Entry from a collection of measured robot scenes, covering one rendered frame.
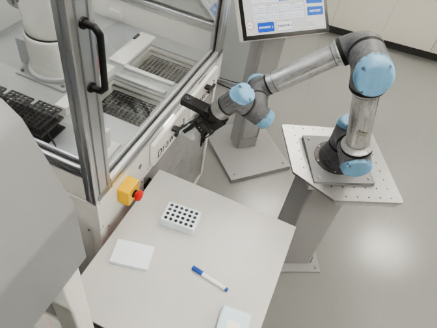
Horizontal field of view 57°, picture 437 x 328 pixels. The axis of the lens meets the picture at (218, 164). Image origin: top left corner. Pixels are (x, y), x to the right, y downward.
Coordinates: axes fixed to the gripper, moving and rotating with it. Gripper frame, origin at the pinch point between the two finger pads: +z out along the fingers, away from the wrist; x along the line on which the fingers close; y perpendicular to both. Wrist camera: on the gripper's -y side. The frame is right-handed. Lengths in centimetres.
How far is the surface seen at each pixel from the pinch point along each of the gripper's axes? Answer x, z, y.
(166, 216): -31.0, 4.0, 15.5
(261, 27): 78, -10, -2
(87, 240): -46, 28, 3
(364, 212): 82, 19, 133
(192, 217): -27.3, -1.1, 22.2
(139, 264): -51, 5, 17
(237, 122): 93, 57, 39
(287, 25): 89, -16, 7
